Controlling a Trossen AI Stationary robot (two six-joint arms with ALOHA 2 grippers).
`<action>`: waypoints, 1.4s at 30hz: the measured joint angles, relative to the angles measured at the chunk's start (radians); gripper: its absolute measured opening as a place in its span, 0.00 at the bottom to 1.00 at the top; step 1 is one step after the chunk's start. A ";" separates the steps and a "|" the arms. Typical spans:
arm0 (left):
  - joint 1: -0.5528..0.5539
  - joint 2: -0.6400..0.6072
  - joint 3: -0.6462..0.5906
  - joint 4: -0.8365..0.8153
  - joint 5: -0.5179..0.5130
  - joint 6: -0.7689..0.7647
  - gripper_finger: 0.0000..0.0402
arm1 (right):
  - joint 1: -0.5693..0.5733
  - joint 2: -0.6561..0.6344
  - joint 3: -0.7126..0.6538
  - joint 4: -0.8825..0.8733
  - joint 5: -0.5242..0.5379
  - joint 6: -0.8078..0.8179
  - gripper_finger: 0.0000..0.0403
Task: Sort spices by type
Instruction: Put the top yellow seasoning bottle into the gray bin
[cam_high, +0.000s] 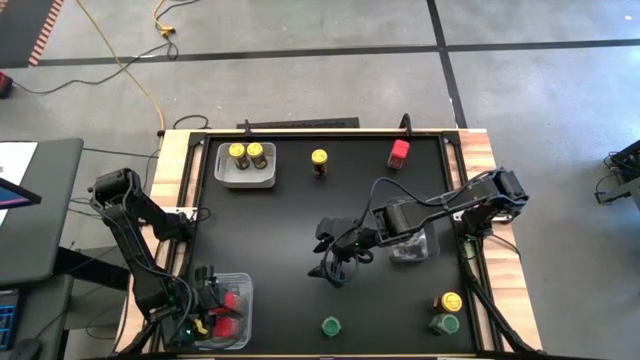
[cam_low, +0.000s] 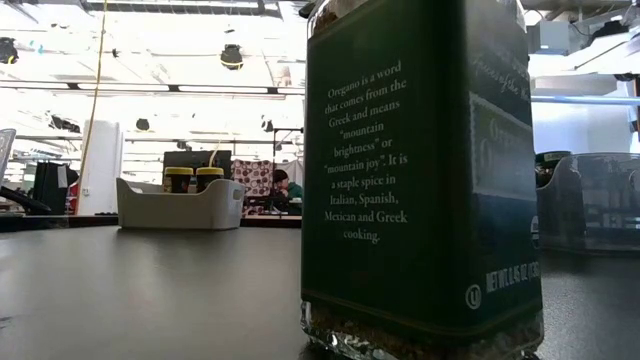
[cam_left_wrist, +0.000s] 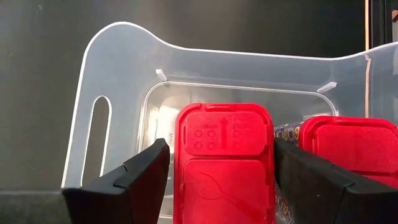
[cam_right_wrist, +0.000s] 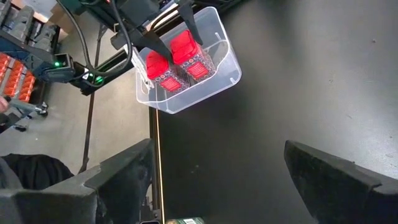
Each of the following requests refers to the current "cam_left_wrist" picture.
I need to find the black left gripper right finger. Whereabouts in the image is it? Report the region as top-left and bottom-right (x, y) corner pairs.
(273, 136), (398, 224)

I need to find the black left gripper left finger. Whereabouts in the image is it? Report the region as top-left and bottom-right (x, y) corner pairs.
(61, 138), (172, 224)

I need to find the red-lid paprika tin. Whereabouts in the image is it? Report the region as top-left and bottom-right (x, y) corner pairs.
(274, 114), (398, 191)
(172, 101), (277, 224)

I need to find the clear plastic bin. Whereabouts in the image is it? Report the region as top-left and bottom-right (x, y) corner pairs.
(60, 21), (398, 224)

